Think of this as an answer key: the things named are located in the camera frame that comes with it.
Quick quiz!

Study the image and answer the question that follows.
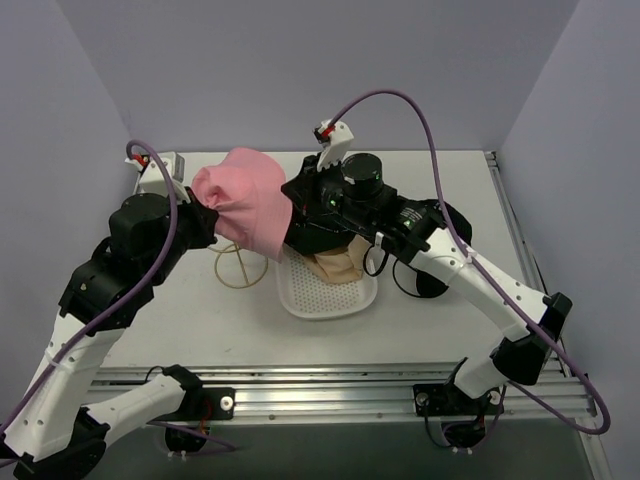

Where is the purple cable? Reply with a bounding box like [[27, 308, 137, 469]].
[[0, 141, 236, 449], [322, 89, 611, 435]]

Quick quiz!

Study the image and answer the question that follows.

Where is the pink bucket hat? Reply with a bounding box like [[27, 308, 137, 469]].
[[191, 147, 292, 261]]

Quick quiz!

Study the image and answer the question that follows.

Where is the black NY baseball cap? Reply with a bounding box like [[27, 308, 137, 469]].
[[392, 199, 473, 299]]

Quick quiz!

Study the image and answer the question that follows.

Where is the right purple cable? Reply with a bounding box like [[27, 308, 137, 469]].
[[322, 89, 611, 435]]

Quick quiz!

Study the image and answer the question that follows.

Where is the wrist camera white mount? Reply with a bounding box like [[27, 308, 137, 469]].
[[314, 120, 354, 172], [125, 152, 188, 201]]

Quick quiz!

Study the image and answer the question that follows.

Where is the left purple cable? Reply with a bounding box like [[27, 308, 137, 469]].
[[0, 141, 236, 449]]

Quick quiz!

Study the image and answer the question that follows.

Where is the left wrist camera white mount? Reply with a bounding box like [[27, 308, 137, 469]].
[[125, 152, 188, 201]]

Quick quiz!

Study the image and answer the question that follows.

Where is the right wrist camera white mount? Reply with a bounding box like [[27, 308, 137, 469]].
[[314, 120, 354, 172]]

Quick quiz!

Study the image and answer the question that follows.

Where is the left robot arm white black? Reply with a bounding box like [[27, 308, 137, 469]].
[[1, 188, 218, 479]]

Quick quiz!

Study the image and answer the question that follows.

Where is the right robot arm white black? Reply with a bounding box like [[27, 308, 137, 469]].
[[281, 153, 572, 413]]

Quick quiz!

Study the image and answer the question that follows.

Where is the black cap green brim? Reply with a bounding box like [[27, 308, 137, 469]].
[[284, 213, 355, 256]]

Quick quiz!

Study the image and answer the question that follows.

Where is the gold wire hat stand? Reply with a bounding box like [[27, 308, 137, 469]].
[[208, 242, 269, 290]]

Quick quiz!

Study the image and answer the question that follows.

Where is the white perforated tray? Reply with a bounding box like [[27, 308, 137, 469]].
[[275, 249, 378, 321]]

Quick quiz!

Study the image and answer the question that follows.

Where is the beige cloth hat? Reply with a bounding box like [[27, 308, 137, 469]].
[[303, 236, 371, 285]]

